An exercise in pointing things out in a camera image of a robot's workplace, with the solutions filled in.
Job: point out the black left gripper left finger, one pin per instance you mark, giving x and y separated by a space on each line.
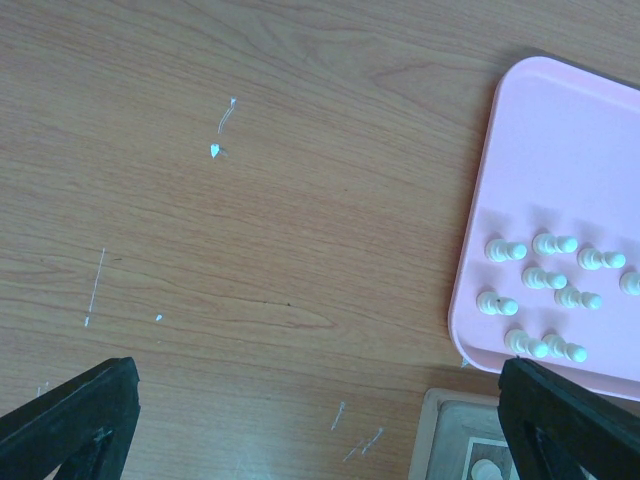
82 429

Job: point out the white chess pawn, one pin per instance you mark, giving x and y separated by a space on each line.
547 244
559 348
538 278
593 259
571 297
490 303
500 250
520 343

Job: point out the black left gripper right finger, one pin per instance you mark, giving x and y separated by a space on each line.
556 429

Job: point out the pink plastic tray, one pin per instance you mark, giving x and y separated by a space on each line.
561 156

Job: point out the white chess rook piece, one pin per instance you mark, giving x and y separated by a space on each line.
485 469
630 283

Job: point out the wooden chess board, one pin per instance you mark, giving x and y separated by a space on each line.
455 430

